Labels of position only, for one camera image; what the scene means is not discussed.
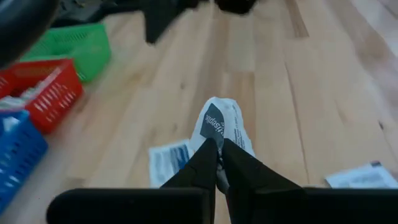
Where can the white packet dark blue print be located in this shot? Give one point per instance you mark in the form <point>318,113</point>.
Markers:
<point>360,178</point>
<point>217,118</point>
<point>168,161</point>
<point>10,123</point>

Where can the green plastic bin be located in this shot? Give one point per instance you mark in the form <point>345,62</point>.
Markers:
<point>90,53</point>

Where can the red plastic bin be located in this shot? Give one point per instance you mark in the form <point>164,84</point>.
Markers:
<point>53,102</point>

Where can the blue plastic bin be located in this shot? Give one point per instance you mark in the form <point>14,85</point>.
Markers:
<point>18,155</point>

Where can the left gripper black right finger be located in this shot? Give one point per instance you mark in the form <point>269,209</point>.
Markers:
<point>264,202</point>

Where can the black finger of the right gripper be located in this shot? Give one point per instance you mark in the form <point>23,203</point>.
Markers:
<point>236,5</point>
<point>161,18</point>

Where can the green striped strip packet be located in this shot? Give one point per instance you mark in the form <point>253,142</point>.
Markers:
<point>9,101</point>

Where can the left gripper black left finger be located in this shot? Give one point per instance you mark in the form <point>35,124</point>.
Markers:
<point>186,202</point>

